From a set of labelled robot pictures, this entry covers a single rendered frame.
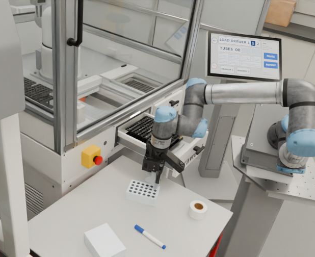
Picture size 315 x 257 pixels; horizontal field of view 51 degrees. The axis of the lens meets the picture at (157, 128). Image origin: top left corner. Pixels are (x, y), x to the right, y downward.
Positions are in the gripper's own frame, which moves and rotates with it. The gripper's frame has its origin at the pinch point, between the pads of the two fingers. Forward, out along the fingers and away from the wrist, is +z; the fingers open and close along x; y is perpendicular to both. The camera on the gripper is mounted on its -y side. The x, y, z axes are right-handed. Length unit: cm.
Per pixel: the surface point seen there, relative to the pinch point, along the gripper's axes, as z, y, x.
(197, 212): 1.3, -17.5, 8.4
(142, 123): -8.3, 15.6, -31.7
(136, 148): -4.6, 14.0, -15.7
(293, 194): 5, -61, -23
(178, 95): -10, 3, -69
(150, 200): 2.3, 1.3, 7.1
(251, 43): -34, -34, -122
